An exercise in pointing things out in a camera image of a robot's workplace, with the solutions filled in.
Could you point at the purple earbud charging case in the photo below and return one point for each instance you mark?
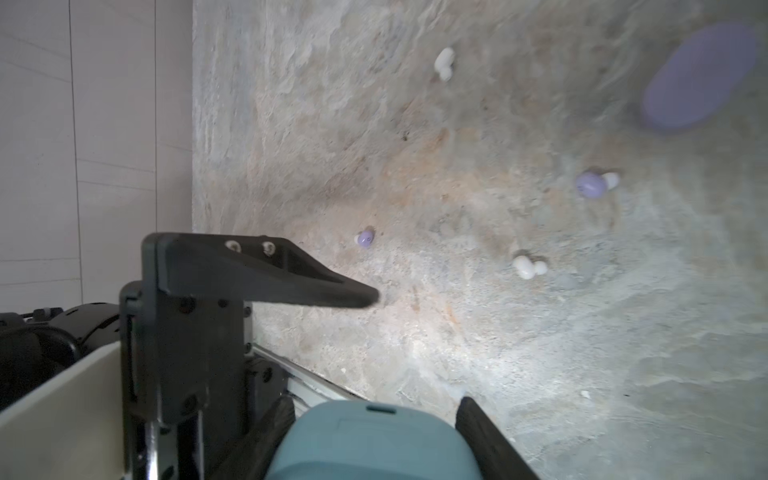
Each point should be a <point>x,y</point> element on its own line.
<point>699,76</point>

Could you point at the white earbud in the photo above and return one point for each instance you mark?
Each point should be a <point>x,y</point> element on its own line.
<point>443,64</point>
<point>527,268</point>

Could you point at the purple earbud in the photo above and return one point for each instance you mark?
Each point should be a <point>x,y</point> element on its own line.
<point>593,185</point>
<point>365,238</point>

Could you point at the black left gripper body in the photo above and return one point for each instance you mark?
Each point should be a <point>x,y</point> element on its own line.
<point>191,389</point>

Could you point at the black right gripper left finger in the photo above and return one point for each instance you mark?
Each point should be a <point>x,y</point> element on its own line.
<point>252,456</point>

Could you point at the light blue earbud charging case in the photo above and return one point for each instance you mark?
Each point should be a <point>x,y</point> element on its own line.
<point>363,440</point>

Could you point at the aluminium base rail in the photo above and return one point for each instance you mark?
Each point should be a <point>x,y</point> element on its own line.
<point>306,388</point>

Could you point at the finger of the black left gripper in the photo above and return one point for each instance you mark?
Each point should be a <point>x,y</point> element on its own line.
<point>246,268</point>

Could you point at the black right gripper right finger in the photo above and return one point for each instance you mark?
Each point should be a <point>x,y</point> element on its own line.
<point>495,456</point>

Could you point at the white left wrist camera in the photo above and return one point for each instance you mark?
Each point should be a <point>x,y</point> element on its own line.
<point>71,427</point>

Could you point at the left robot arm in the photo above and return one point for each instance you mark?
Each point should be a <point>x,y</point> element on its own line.
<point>37,346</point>

